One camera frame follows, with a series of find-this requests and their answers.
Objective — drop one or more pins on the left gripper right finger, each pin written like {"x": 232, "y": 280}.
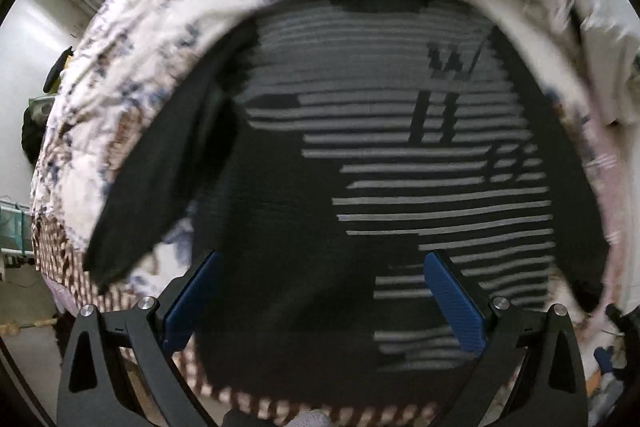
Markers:
{"x": 537, "y": 351}

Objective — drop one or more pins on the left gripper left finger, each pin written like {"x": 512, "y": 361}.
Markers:
{"x": 94, "y": 387}

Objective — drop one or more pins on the black grey striped sweater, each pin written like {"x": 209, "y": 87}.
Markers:
{"x": 322, "y": 149}

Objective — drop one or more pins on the green storage crate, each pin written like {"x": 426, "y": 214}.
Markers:
{"x": 15, "y": 237}

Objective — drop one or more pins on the dark bag on nightstand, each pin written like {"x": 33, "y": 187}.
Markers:
{"x": 34, "y": 125}

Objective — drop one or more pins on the yellow toy with black hat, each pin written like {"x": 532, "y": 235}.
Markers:
{"x": 55, "y": 71}

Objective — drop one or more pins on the floral white bed blanket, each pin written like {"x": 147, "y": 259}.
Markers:
{"x": 136, "y": 53}

